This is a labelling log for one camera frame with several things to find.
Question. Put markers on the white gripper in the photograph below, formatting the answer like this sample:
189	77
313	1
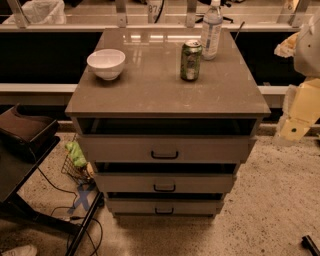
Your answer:
308	53

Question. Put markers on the green soda can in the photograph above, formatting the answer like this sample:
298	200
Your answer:
190	60

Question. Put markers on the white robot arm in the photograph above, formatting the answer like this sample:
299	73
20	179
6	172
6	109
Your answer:
307	55

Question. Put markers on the white ceramic bowl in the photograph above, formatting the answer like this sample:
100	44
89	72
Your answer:
107	64

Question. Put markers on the clear plastic water bottle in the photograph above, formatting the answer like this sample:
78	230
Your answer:
211	28

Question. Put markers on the grey drawer cabinet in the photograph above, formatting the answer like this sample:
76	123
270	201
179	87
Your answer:
149	98

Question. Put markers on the black object floor corner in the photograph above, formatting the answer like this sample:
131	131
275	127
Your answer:
308	243

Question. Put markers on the top grey drawer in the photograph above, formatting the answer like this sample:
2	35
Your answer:
163	149

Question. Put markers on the grey drawer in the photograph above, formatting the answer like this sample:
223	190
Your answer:
156	183
164	207
163	149

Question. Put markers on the middle grey drawer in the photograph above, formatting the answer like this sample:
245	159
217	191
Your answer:
156	183

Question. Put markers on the bottom grey drawer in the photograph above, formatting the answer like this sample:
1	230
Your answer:
164	207

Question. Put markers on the green toy in basket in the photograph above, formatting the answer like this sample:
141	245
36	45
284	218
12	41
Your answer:
75	154

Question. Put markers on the blue tape cross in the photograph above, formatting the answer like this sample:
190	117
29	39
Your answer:
83	193

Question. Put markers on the white plastic bag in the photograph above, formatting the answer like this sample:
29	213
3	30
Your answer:
44	11

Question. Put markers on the brown bag on table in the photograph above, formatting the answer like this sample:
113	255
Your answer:
26	133

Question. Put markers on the metal railing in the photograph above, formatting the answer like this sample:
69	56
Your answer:
99	14

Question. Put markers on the dark side table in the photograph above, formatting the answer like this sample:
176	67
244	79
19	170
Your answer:
14	172

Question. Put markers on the white shoe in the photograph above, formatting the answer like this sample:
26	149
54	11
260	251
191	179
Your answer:
27	250

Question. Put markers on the wire basket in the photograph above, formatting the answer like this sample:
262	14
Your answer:
79	175

